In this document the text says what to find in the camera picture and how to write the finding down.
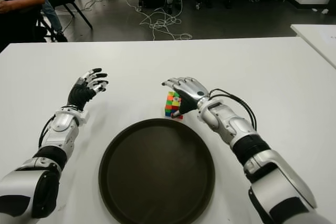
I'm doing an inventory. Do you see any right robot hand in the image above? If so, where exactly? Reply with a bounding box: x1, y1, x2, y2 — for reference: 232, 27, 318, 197
161, 77, 211, 119

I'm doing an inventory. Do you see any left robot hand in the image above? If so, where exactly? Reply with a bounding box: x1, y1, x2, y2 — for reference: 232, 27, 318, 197
67, 68, 110, 111

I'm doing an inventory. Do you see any multicoloured Rubik's cube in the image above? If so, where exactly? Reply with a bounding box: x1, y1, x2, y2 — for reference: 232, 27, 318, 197
164, 91, 184, 120

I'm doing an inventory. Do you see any dark brown round plate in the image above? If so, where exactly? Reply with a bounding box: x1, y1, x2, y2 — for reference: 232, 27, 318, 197
98, 118, 216, 224

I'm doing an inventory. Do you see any standing person in blue jeans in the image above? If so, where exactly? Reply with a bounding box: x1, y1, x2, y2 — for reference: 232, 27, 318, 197
39, 0, 68, 42

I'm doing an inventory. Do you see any seated person in black shirt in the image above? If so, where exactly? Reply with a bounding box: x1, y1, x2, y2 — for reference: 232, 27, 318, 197
0, 0, 47, 53

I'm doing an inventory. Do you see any white side table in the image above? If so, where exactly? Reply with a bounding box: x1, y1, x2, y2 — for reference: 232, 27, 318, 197
290, 24, 336, 69

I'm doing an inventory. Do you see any tangled white floor cable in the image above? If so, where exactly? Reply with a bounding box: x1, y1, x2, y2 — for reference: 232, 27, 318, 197
125, 0, 194, 41

